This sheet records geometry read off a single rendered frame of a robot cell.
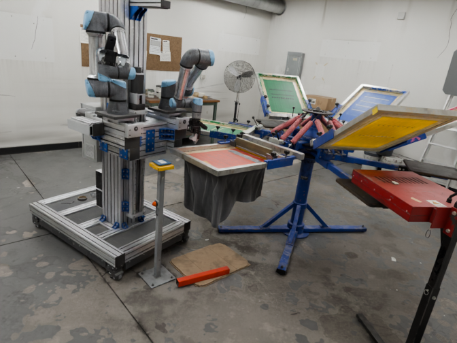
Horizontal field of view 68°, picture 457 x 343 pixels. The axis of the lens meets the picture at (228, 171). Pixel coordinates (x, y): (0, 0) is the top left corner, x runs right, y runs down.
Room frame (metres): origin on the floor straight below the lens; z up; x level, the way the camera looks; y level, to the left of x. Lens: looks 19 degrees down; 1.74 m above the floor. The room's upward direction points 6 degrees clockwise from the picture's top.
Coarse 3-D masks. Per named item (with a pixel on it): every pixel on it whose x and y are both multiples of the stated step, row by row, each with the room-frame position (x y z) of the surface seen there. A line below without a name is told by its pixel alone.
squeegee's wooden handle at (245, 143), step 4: (236, 140) 2.86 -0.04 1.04; (240, 140) 2.82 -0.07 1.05; (244, 140) 2.79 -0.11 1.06; (236, 144) 2.85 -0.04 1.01; (240, 144) 2.82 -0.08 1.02; (244, 144) 2.78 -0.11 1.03; (248, 144) 2.75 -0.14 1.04; (252, 144) 2.71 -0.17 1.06; (256, 144) 2.69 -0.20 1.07; (248, 148) 2.74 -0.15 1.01; (252, 148) 2.71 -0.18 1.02; (256, 148) 2.68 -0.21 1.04; (260, 148) 2.64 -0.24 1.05; (264, 148) 2.62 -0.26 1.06; (268, 148) 2.59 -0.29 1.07; (260, 152) 2.64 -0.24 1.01; (264, 152) 2.61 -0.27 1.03; (268, 152) 2.58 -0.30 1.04
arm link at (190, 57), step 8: (192, 48) 2.54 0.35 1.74; (184, 56) 2.52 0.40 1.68; (192, 56) 2.51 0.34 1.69; (184, 64) 2.51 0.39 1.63; (192, 64) 2.53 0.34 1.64; (184, 72) 2.54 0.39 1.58; (184, 80) 2.57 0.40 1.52; (176, 88) 2.60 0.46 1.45; (184, 88) 2.60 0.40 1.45; (176, 96) 2.61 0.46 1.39; (176, 104) 2.62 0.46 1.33; (184, 104) 2.66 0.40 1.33
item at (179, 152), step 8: (208, 144) 2.76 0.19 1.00; (216, 144) 2.80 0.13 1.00; (224, 144) 2.85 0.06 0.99; (176, 152) 2.45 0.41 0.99; (184, 152) 2.43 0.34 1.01; (192, 160) 2.30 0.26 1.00; (200, 160) 2.29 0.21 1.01; (208, 168) 2.16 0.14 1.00; (216, 168) 2.15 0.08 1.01; (224, 168) 2.17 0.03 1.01; (232, 168) 2.19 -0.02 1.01; (240, 168) 2.23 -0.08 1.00; (248, 168) 2.29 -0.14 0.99; (256, 168) 2.35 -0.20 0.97
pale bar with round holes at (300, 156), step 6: (246, 138) 3.07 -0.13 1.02; (252, 138) 3.02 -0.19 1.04; (258, 138) 3.01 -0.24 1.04; (264, 144) 2.94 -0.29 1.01; (270, 144) 2.86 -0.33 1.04; (276, 144) 2.85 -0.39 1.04; (276, 150) 2.80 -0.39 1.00; (282, 150) 2.76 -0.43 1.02; (294, 150) 2.71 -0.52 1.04; (300, 156) 2.62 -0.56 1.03
